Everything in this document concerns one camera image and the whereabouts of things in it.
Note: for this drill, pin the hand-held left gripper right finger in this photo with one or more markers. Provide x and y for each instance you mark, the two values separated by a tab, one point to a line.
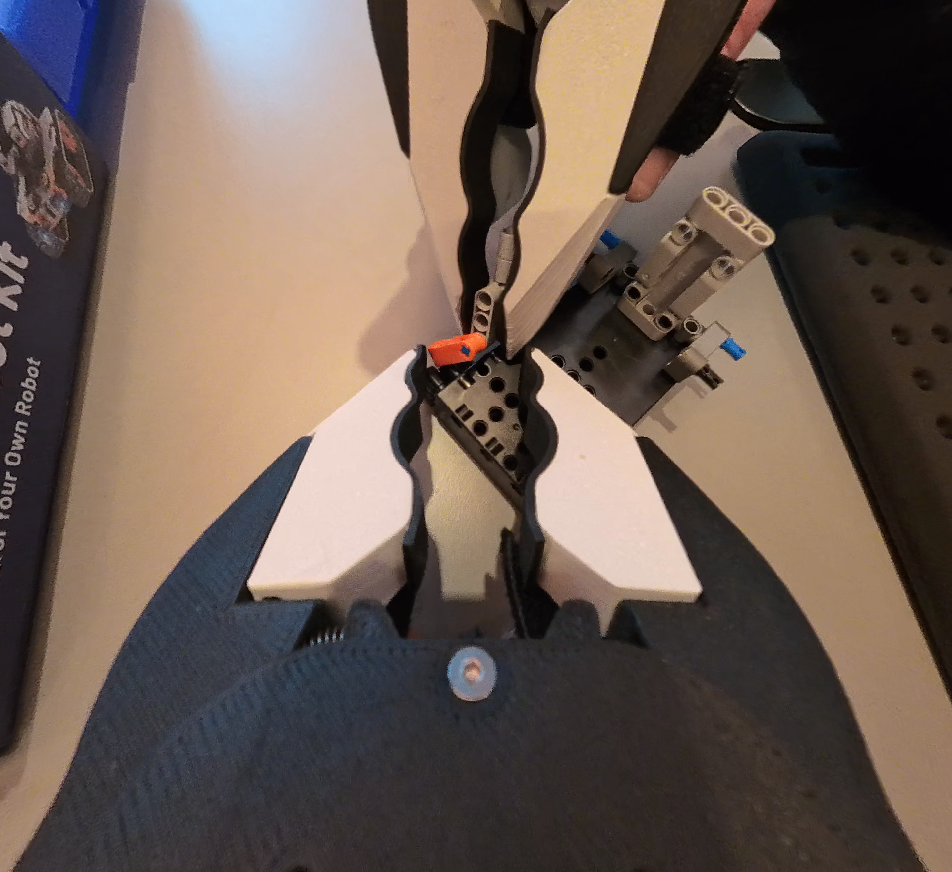
610	507

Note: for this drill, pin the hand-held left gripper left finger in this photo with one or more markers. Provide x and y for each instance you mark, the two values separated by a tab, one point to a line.
335	500

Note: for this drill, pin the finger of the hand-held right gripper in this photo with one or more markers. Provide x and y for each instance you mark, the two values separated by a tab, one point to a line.
595	106
439	106

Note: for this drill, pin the black perforated motor block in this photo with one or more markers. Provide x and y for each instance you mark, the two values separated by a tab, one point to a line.
483	418

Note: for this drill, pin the orange connector piece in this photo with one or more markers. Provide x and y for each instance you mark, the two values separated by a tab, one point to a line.
450	351

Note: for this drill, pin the grey building block assembly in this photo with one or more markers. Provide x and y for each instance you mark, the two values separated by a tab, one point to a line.
692	270

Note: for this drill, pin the grey perforated beam piece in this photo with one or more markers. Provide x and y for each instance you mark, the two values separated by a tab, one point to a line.
494	292

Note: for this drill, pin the dark cloth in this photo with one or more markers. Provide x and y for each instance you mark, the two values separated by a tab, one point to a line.
877	17

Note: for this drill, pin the black perforated mat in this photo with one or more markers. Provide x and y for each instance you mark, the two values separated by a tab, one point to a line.
877	336

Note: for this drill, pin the dark blue robot kit box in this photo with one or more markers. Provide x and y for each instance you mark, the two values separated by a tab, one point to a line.
44	366

